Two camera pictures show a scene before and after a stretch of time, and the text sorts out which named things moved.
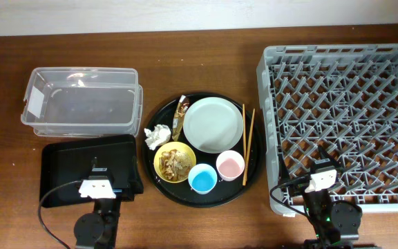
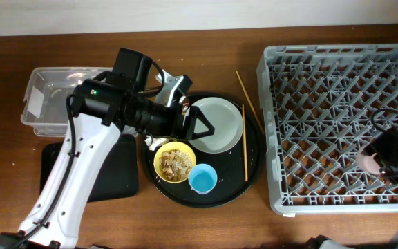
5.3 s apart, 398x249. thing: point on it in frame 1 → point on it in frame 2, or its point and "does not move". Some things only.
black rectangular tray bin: (71, 162) does not move
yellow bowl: (175, 162) does not move
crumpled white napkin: (159, 135) does not move
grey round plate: (213, 125) does not move
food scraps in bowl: (175, 164) does not move
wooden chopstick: (249, 147) → (249, 102)
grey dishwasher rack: (361, 103) does not move
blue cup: (202, 178) does not move
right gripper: (323, 164) → (377, 156)
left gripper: (124, 194) → (182, 124)
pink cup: (230, 165) → (367, 164)
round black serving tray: (202, 149) does not move
